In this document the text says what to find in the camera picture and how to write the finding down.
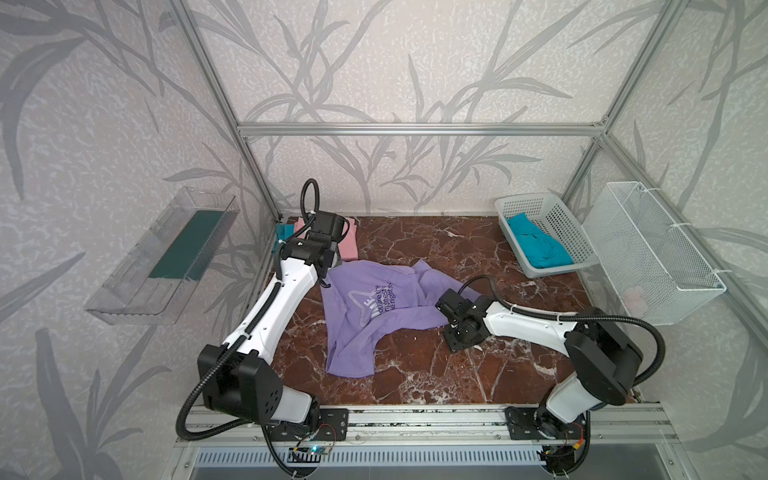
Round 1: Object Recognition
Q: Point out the purple t-shirt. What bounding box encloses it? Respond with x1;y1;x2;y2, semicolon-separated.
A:
321;260;462;378

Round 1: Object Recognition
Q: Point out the grey plastic laundry basket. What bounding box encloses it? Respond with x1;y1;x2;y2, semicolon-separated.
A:
494;193;598;278

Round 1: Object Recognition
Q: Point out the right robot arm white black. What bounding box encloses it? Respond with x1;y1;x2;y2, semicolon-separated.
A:
436;289;643;437

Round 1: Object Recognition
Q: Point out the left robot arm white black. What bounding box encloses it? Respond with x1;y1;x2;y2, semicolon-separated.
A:
193;211;350;426

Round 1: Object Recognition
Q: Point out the pink folded t-shirt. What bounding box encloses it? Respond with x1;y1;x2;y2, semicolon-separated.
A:
293;217;358;262

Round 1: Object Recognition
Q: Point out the teal folded t-shirt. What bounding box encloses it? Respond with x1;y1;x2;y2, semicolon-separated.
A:
272;223;295;253

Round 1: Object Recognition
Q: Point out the teal t-shirt in basket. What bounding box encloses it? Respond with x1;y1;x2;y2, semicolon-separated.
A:
507;213;573;269

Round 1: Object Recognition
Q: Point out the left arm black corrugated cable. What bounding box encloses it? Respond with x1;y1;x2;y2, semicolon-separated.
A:
175;178;322;442

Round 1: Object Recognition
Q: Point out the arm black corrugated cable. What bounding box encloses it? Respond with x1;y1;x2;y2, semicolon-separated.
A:
457;274;667;388
175;178;322;442

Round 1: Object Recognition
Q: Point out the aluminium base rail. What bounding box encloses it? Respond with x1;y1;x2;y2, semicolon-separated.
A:
173;403;682;446

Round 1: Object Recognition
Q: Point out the clear acrylic wall tray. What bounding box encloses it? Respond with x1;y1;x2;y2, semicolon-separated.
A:
85;187;240;326

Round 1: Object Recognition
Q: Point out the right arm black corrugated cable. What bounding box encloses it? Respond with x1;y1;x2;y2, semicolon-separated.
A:
457;274;667;388

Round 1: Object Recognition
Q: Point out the white wire mesh basket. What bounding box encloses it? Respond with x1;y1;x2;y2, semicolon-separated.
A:
583;181;727;326

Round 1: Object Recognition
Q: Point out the aluminium frame horizontal bar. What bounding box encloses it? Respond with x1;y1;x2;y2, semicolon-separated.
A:
237;122;603;138

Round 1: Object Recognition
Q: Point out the aluminium frame post left rear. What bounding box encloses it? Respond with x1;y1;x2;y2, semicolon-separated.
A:
169;0;282;221

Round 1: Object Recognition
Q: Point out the aluminium frame post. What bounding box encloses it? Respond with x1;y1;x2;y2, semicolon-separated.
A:
561;0;689;204
169;0;282;221

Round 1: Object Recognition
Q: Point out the aluminium frame post right rear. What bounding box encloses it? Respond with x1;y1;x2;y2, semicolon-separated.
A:
561;0;689;204

